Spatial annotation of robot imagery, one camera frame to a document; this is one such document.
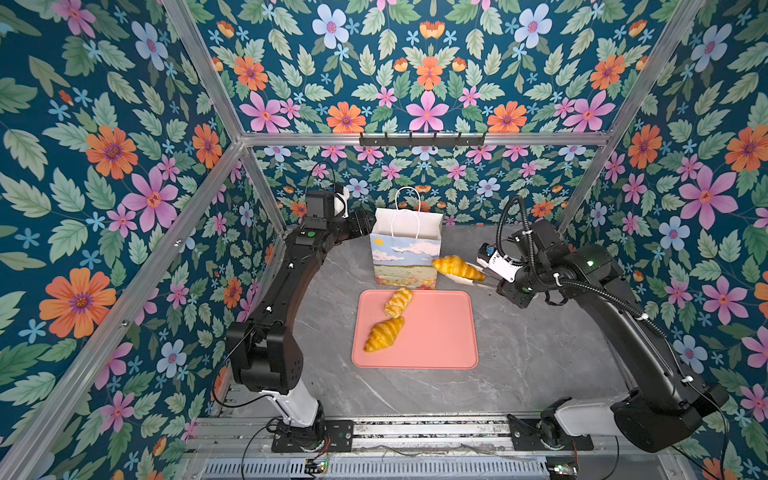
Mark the painted landscape paper bag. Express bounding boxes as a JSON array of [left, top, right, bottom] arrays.
[[370, 186, 443, 290]]

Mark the small croissant top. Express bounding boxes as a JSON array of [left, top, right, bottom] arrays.
[[384, 288, 413, 319]]

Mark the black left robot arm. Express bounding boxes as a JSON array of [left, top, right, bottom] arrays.
[[226, 211, 376, 429]]

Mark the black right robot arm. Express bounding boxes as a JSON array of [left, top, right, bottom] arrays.
[[491, 221, 728, 453]]

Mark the pink rectangular tray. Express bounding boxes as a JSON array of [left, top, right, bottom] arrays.
[[351, 290, 479, 370]]

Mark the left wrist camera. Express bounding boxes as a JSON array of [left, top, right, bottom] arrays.
[[304, 185, 350, 223]]

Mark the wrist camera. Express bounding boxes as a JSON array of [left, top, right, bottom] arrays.
[[477, 243, 525, 282], [304, 185, 350, 223]]

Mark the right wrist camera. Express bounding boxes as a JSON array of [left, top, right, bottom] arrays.
[[477, 243, 525, 282]]

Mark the black hook rail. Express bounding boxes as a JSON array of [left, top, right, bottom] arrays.
[[358, 132, 486, 149]]

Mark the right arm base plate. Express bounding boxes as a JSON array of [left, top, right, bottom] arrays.
[[506, 414, 594, 452]]

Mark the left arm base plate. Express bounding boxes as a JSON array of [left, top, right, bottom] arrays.
[[271, 420, 355, 455]]

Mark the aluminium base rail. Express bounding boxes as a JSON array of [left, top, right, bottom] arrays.
[[176, 414, 696, 479]]

